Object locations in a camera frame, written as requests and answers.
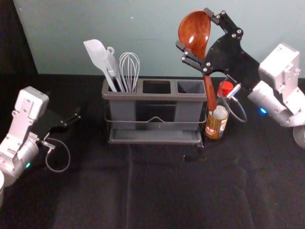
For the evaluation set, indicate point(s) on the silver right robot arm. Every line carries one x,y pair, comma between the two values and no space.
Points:
278,78

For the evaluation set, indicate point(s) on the grey spatula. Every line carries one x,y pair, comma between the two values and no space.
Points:
95,51

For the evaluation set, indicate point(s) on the grey whisk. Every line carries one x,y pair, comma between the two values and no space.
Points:
129,69

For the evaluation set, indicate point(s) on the grey three-slot utensil holder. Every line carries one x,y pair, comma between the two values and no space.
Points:
121,112

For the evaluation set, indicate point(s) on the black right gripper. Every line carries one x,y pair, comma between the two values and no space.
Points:
231,59

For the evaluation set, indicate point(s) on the pale wall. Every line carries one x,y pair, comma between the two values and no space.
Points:
143,28

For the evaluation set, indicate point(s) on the black table cloth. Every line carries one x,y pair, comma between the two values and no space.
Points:
152,190

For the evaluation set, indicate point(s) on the brown wooden ladle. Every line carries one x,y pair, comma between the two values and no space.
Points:
193,28

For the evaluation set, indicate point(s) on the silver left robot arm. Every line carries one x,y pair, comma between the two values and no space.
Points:
21,133

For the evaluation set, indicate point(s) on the grey tongs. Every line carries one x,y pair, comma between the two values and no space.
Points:
110,62

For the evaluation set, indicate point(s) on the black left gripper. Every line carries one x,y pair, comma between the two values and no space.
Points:
48,122

